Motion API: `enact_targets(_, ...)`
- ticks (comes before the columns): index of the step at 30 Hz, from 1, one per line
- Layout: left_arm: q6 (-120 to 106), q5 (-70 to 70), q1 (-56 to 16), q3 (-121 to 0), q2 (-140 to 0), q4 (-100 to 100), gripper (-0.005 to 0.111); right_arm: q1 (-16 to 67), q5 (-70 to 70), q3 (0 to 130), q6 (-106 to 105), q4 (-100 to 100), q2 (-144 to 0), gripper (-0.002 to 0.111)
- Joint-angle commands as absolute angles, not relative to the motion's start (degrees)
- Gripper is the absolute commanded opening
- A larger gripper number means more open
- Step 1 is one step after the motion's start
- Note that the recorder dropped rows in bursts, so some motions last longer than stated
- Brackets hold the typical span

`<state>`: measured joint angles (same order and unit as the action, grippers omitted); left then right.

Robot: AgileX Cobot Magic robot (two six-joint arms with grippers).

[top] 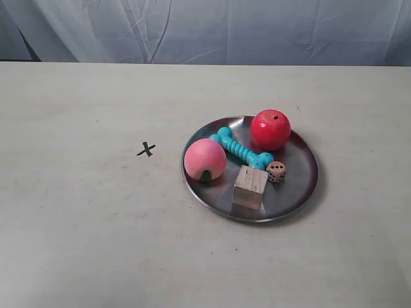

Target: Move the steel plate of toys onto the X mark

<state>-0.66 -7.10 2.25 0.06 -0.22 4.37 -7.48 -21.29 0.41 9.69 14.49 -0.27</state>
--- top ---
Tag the pink toy peach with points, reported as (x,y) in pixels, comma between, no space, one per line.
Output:
(204,160)

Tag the teal rubber bone toy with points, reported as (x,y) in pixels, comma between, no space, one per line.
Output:
(258,161)

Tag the small wooden cube block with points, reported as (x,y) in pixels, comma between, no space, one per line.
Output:
(249,187)

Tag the red toy apple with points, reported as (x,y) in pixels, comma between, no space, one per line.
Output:
(270,129)

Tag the small wooden die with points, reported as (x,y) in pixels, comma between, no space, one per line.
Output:
(276,171)

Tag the round grey metal plate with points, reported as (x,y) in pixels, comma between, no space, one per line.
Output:
(279,200)

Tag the black X tape mark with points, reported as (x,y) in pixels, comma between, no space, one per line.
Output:
(147,149)

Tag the white fabric backdrop curtain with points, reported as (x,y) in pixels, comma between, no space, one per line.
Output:
(208,32)

